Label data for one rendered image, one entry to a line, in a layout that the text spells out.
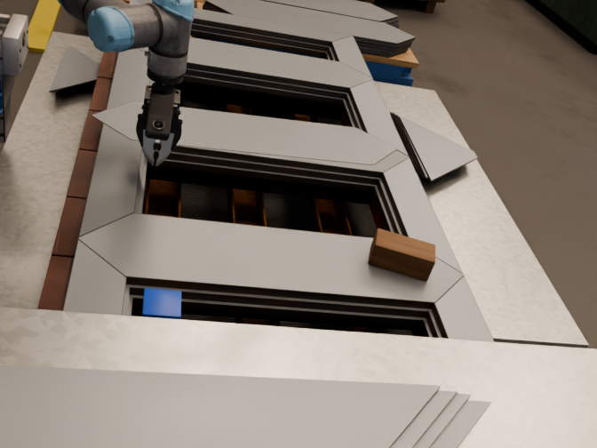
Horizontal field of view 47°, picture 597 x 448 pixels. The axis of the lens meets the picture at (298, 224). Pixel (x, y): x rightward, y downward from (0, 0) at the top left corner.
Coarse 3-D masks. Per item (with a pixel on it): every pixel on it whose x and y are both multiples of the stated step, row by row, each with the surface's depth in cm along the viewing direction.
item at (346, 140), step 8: (328, 128) 174; (336, 128) 175; (344, 128) 176; (352, 128) 177; (336, 136) 172; (344, 136) 173; (352, 136) 174; (336, 144) 168; (344, 144) 169; (352, 144) 170; (360, 144) 171; (344, 152) 166; (352, 152) 167; (360, 152) 168; (344, 160) 163; (352, 160) 164; (360, 160) 165; (368, 160) 166
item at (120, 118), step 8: (128, 104) 161; (112, 112) 157; (120, 112) 158; (128, 112) 158; (112, 120) 154; (120, 120) 155; (128, 120) 156; (112, 128) 151; (120, 128) 152; (128, 128) 153; (128, 136) 150
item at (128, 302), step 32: (192, 32) 215; (224, 32) 217; (256, 32) 219; (192, 64) 188; (288, 96) 195; (320, 96) 197; (352, 96) 194; (192, 160) 154; (224, 160) 155; (256, 160) 156; (288, 160) 158; (320, 160) 161; (384, 160) 168; (384, 192) 159; (384, 224) 154; (128, 288) 115; (160, 288) 117; (192, 288) 118; (224, 288) 119; (256, 288) 120; (352, 320) 126; (384, 320) 127; (416, 320) 128
